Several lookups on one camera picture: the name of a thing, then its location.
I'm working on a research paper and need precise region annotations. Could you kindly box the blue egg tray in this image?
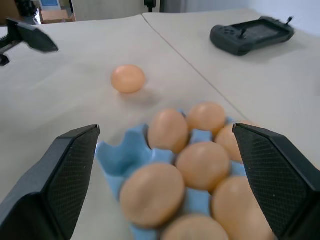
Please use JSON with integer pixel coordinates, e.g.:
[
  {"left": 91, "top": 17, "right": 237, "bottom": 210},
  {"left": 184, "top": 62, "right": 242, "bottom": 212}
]
[{"left": 94, "top": 107, "right": 250, "bottom": 240}]

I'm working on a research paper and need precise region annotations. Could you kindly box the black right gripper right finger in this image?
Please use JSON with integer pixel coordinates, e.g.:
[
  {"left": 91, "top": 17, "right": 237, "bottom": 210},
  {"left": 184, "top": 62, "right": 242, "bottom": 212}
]
[{"left": 232, "top": 122, "right": 320, "bottom": 240}]

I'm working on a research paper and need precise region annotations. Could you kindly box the loose brown egg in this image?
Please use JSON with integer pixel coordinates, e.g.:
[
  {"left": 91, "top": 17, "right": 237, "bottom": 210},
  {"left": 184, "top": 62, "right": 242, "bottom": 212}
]
[{"left": 110, "top": 64, "right": 147, "bottom": 95}]

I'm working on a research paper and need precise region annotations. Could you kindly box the brown cardboard box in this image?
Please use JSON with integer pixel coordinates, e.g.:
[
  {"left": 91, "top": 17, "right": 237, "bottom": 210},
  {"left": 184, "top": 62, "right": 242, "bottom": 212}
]
[{"left": 39, "top": 9, "right": 76, "bottom": 25}]

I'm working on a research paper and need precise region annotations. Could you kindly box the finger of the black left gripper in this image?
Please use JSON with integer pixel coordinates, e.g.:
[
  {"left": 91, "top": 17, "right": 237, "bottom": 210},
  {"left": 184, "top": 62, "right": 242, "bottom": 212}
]
[{"left": 6, "top": 17, "right": 60, "bottom": 54}]

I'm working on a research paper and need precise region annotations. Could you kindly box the black stand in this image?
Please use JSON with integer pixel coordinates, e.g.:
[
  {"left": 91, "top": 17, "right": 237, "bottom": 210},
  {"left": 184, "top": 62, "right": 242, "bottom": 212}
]
[{"left": 144, "top": 0, "right": 161, "bottom": 13}]

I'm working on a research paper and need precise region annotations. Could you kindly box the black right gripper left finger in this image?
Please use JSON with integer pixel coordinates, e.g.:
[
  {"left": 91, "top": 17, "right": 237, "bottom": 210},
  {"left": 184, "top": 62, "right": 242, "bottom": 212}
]
[{"left": 0, "top": 124, "right": 101, "bottom": 240}]

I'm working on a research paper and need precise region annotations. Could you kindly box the black handheld controller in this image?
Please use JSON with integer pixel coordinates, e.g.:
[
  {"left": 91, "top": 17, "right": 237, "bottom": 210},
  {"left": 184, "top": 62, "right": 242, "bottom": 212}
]
[{"left": 209, "top": 16, "right": 296, "bottom": 57}]

